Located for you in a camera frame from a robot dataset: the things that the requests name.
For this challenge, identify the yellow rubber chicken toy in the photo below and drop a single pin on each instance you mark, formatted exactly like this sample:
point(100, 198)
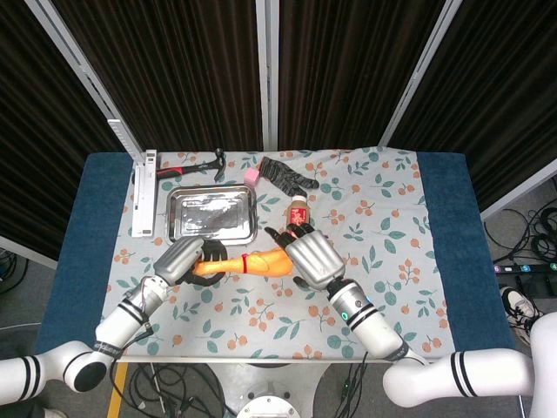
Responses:
point(261, 263)

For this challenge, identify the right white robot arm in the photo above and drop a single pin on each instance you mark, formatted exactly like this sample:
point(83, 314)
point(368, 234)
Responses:
point(378, 331)

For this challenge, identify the rectangular stainless steel tray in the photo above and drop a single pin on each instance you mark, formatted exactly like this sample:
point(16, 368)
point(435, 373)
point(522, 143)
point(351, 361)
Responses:
point(211, 215)

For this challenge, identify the dark pleated curtain panel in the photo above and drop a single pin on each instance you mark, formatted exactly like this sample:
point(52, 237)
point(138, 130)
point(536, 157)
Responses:
point(174, 69)
point(500, 87)
point(39, 143)
point(348, 65)

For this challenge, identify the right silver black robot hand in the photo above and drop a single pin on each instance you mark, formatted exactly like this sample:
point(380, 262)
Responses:
point(315, 259)

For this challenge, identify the blue table mat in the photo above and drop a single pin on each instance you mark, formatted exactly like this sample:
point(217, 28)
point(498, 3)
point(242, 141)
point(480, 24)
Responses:
point(82, 226)

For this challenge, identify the black patterned work glove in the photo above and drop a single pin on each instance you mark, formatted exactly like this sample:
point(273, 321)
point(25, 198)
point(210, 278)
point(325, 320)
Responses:
point(283, 174)

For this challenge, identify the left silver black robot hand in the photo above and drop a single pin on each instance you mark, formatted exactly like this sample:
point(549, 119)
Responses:
point(178, 261)

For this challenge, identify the black floor power strip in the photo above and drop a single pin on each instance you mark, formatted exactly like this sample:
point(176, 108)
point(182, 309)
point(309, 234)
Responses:
point(526, 268)

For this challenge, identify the white perforated rail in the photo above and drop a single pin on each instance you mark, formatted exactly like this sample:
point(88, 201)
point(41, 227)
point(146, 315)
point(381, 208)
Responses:
point(124, 137)

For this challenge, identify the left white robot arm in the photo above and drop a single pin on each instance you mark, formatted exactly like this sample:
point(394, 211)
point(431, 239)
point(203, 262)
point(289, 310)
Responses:
point(126, 320)

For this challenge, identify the white black sneaker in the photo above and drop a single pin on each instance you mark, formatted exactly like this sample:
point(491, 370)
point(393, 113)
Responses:
point(520, 305)

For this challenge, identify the brown drink bottle white cap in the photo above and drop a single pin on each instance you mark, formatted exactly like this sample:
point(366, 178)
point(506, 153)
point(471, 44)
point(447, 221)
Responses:
point(298, 212)

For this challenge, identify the white partition base bar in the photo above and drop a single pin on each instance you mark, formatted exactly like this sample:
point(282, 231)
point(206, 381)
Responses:
point(520, 187)
point(26, 252)

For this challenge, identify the grey round robot base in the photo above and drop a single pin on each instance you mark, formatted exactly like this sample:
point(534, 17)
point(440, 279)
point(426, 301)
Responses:
point(266, 402)

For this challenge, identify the long white plastic device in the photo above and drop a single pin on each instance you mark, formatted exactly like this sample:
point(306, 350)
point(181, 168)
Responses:
point(143, 204)

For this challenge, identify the floral patterned tablecloth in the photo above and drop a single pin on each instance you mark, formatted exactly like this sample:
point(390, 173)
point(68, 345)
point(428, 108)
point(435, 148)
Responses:
point(383, 226)

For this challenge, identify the pink foam cube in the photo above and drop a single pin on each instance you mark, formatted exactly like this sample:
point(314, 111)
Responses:
point(251, 177)

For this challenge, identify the white partition post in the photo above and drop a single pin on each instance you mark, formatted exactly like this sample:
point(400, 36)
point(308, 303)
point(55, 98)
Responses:
point(418, 74)
point(78, 61)
point(266, 74)

